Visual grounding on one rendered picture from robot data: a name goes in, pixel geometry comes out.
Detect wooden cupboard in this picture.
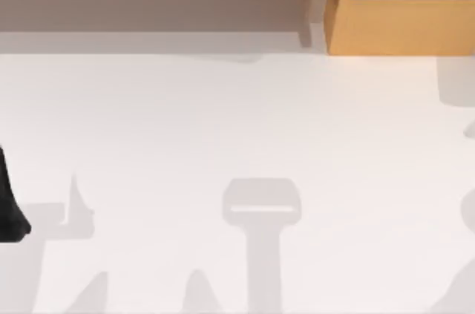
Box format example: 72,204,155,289
324,0,475,56

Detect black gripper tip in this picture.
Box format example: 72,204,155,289
0,147,32,244

